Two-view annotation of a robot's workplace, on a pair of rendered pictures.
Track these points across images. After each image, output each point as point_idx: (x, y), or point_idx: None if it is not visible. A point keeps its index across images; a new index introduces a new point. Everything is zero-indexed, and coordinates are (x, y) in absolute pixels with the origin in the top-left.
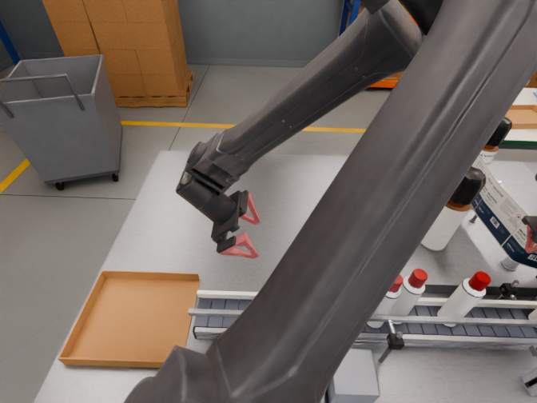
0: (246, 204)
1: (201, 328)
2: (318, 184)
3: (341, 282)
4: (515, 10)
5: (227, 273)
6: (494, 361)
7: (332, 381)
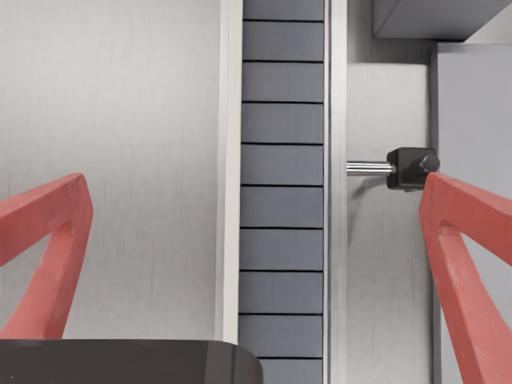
0: (30, 360)
1: (326, 374)
2: None
3: None
4: None
5: (112, 316)
6: None
7: (478, 4)
